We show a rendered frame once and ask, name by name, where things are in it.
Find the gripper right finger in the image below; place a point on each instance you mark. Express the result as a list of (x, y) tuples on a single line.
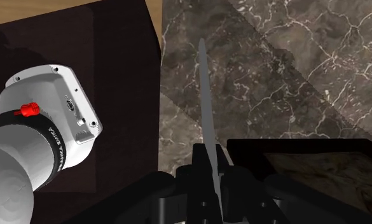
[(241, 192)]

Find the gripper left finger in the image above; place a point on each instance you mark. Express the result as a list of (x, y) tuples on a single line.
[(198, 186)]

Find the grey knife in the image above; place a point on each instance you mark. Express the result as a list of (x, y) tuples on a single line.
[(205, 102)]

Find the black rimmed tray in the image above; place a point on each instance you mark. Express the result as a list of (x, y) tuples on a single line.
[(247, 155)]

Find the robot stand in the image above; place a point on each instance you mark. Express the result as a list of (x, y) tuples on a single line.
[(123, 77)]

